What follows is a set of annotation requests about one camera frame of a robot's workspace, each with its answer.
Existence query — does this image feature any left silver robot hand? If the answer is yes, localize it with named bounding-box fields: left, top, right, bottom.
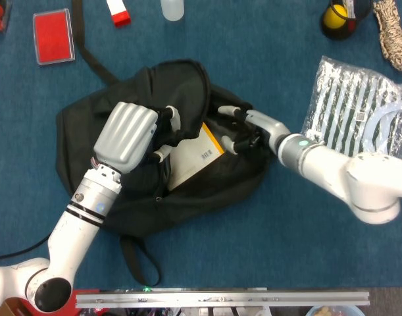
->
left=93, top=101, right=182, bottom=174

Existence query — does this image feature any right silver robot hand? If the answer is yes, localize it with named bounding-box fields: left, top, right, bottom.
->
left=217, top=105, right=292, bottom=155

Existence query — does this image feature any black fabric backpack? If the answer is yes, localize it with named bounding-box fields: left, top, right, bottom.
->
left=55, top=0, right=274, bottom=287

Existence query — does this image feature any white yellow Lexicon book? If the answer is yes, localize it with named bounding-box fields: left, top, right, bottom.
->
left=167, top=122, right=226, bottom=192

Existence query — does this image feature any striped shirt in plastic bag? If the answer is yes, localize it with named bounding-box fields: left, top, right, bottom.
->
left=301, top=55, right=402, bottom=159

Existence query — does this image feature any black mesh pen holder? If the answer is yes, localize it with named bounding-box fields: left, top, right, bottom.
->
left=320, top=0, right=374, bottom=41

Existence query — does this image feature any small red white box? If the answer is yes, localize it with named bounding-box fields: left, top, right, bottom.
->
left=105, top=0, right=132, bottom=28

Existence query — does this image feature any red ink pad clear case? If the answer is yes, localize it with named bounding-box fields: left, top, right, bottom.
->
left=32, top=8, right=76, bottom=66

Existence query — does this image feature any translucent plastic squeeze bottle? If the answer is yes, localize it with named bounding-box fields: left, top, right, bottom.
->
left=160, top=0, right=185, bottom=22

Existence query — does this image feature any light blue bowl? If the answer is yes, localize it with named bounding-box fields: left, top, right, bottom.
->
left=305, top=305, right=366, bottom=316

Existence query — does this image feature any cardboard box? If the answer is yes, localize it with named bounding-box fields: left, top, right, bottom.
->
left=0, top=296, right=34, bottom=316

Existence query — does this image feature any braided beige rope bundle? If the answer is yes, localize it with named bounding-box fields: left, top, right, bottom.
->
left=373, top=0, right=402, bottom=72

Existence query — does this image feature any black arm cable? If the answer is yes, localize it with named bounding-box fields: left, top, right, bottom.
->
left=0, top=235, right=52, bottom=263

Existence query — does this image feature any aluminium profile rail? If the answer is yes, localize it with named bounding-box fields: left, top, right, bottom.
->
left=75, top=291, right=370, bottom=309

